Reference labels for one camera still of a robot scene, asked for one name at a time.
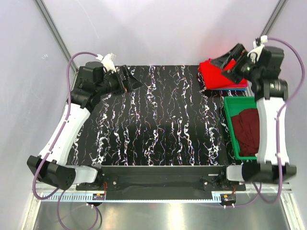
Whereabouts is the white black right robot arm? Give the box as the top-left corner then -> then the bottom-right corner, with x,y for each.
210,35 -> 297,190

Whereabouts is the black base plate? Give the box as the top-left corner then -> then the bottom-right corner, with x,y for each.
75,165 -> 247,201

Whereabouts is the red t shirt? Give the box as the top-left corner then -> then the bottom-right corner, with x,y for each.
198,59 -> 248,90

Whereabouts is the green plastic bin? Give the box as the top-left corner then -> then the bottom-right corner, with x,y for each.
224,96 -> 260,161

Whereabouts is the maroon t shirt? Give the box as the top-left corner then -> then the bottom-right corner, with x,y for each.
231,108 -> 260,157

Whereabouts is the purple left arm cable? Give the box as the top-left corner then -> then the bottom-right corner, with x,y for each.
32,51 -> 105,230

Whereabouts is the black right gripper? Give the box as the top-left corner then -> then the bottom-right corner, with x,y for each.
210,44 -> 262,86

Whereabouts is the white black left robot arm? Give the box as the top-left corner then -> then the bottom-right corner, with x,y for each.
27,54 -> 142,190

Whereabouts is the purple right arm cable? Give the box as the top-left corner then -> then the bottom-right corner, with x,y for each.
199,37 -> 306,208

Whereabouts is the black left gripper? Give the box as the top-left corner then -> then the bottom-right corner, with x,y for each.
97,65 -> 143,96

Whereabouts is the left connector box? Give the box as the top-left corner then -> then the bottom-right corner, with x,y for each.
92,193 -> 106,201

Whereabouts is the right connector box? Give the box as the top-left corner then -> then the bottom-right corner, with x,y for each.
221,193 -> 236,203

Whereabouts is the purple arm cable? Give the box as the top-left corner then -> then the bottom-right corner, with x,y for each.
199,37 -> 306,208
32,51 -> 105,230

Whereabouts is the connector box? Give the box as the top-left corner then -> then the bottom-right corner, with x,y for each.
221,193 -> 236,203
92,193 -> 106,201

